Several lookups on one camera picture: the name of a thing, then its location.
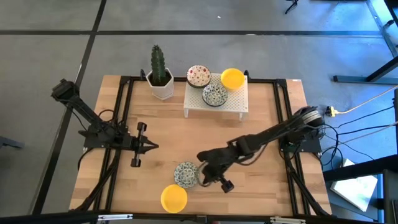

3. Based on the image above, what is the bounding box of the yellow power plug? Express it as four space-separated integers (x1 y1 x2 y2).
325 105 339 118

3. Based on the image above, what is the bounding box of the green cactus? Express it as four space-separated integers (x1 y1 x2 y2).
150 44 167 85

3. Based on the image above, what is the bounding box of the black aluminium table frame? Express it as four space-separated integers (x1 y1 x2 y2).
70 68 333 224

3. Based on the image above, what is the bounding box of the white hexagonal plant pot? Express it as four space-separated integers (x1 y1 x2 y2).
146 67 175 101

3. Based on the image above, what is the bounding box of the dark side table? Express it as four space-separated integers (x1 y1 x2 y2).
322 154 398 224

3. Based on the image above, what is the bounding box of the silver metal bracket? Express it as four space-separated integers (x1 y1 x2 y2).
97 213 134 222
269 217 307 224

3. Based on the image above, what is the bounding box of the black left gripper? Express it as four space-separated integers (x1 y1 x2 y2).
123 123 159 168

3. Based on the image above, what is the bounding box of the black tripod leg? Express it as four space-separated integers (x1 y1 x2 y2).
284 0 300 15

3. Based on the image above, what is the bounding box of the grey metal table foot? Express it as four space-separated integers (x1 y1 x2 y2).
366 0 398 58

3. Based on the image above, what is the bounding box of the dark grey floor object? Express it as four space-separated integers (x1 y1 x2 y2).
0 135 25 151

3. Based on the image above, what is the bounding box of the pale yellow floor cable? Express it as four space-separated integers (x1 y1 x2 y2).
337 84 398 114

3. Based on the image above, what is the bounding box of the white perforated metal rack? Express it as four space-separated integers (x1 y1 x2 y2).
182 73 249 121

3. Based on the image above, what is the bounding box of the black desk leg frame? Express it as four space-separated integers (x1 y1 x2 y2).
333 55 398 85

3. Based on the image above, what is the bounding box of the white flat panel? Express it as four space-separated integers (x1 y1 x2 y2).
330 158 379 212

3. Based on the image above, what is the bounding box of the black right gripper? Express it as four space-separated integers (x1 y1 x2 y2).
198 148 234 194

